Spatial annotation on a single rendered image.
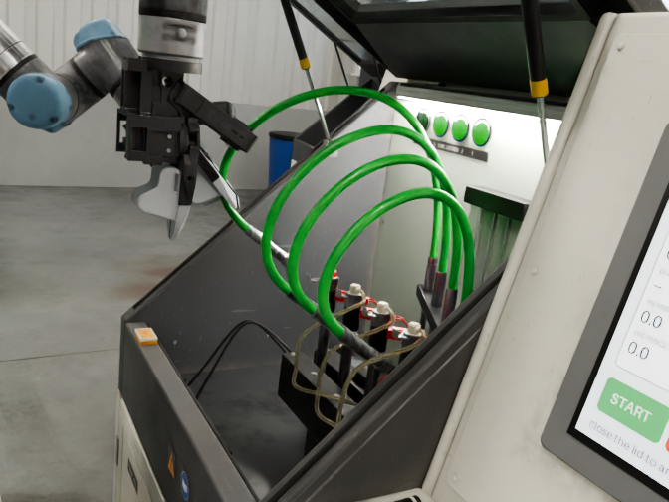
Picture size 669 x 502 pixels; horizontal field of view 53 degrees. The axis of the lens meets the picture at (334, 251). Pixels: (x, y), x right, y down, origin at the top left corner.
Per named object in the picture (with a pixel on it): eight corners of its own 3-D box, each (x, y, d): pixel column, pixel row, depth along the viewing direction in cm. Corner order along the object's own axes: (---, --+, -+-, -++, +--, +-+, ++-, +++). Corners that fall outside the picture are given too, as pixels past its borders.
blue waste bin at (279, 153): (253, 198, 761) (259, 129, 741) (300, 199, 792) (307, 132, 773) (277, 210, 712) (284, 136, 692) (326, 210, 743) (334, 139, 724)
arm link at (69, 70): (4, 100, 101) (63, 54, 100) (25, 96, 111) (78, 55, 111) (42, 142, 103) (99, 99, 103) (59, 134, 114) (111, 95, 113)
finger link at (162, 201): (132, 238, 81) (136, 162, 79) (181, 238, 84) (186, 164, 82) (138, 245, 79) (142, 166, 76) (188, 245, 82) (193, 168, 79)
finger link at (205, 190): (212, 226, 108) (178, 180, 109) (242, 203, 108) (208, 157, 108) (207, 224, 105) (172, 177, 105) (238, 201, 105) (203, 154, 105)
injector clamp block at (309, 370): (273, 430, 120) (282, 351, 116) (323, 422, 124) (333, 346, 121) (370, 557, 91) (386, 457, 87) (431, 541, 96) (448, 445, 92)
